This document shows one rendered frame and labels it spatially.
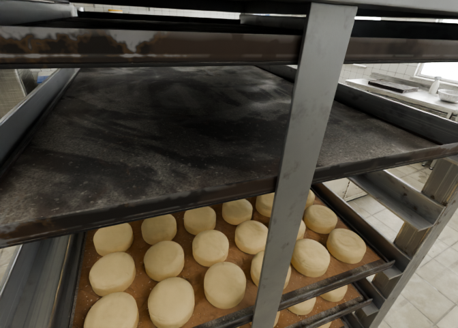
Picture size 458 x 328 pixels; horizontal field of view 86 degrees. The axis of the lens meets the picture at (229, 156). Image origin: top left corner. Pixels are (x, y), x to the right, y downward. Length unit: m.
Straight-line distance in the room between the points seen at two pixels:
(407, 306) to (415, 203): 2.11
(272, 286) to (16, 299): 0.21
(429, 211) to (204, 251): 0.28
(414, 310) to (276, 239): 2.29
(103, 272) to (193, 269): 0.11
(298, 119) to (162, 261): 0.25
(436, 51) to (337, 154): 0.10
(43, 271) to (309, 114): 0.26
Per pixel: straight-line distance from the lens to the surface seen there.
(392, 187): 0.40
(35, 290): 0.28
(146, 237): 0.38
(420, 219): 0.38
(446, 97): 4.58
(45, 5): 0.50
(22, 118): 0.32
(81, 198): 0.19
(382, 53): 0.19
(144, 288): 0.35
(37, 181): 0.23
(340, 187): 2.77
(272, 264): 0.25
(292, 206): 0.20
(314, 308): 0.46
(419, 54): 0.22
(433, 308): 2.59
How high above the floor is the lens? 1.78
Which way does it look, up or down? 30 degrees down
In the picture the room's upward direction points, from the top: 3 degrees clockwise
